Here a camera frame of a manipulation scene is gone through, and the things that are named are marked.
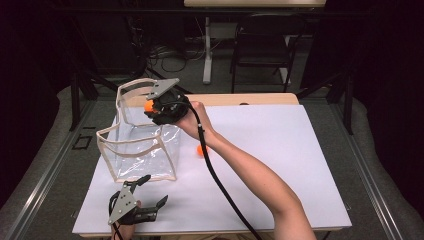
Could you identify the white table cover sheet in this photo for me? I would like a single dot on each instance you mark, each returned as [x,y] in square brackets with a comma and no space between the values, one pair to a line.
[283,166]

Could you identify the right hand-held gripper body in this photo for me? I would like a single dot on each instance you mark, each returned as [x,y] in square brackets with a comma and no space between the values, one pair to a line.
[171,108]

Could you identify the wooden table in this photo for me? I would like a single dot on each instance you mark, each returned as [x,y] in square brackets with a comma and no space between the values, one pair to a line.
[233,99]

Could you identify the orange ping-pong ball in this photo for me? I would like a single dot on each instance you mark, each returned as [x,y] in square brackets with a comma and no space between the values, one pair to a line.
[200,150]
[148,106]

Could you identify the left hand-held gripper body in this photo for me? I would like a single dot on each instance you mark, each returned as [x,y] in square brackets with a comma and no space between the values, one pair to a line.
[128,206]

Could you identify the clear plastic bag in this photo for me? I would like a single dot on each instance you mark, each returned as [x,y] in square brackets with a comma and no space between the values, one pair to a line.
[143,156]

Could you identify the person's left hand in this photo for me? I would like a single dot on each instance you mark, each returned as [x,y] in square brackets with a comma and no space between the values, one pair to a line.
[125,231]

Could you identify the black metal stand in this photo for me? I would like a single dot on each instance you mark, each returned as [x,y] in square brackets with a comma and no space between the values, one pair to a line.
[348,100]
[75,100]

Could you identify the person's right hand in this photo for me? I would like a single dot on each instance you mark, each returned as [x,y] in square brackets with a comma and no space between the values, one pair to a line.
[191,121]

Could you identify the black folding chair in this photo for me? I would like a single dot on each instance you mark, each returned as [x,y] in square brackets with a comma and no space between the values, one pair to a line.
[260,50]

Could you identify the white-legged desk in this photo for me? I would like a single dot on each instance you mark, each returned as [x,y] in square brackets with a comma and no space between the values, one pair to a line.
[207,50]

